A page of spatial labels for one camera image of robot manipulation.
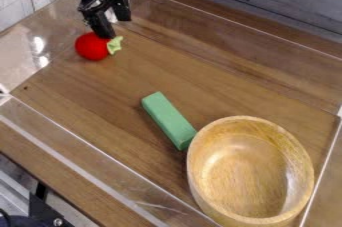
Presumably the red plush strawberry toy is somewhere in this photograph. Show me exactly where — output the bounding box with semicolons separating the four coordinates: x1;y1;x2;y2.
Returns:
75;32;123;61

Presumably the green rectangular block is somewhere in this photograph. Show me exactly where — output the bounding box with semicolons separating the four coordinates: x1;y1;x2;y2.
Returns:
142;92;197;151

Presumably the wooden bowl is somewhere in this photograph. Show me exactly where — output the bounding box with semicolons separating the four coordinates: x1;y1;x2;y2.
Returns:
187;116;314;227

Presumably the clear acrylic barrier wall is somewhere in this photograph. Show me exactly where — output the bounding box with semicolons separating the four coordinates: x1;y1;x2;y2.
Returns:
0;0;342;227

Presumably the black clamp mount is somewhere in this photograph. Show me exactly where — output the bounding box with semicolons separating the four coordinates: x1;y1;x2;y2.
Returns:
28;183;75;227

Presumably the black cable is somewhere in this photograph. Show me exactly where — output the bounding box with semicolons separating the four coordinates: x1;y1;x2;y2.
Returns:
0;208;14;227

